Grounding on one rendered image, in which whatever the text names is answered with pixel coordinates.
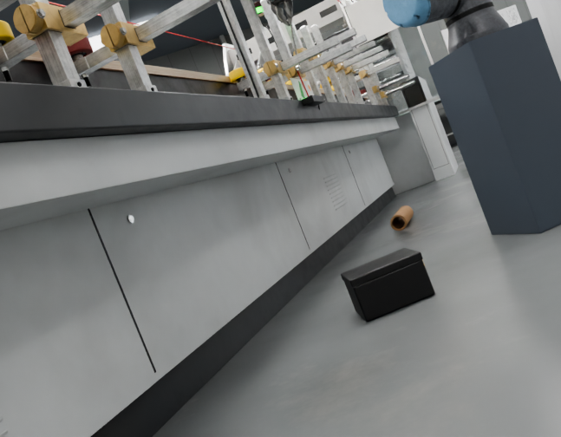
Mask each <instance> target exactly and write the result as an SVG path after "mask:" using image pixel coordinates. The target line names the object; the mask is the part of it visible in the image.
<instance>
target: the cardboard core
mask: <svg viewBox="0 0 561 437"><path fill-rule="evenodd" d="M413 215H414V212H413V209H412V208H411V207H410V206H407V205H405V206H402V207H401V208H400V209H399V210H398V212H397V213H396V214H395V215H394V216H393V217H392V218H391V220H390V225H391V227H392V228H393V229H394V230H396V231H401V230H403V229H404V228H405V227H406V226H407V224H408V222H409V221H410V219H411V218H412V217H413Z"/></svg>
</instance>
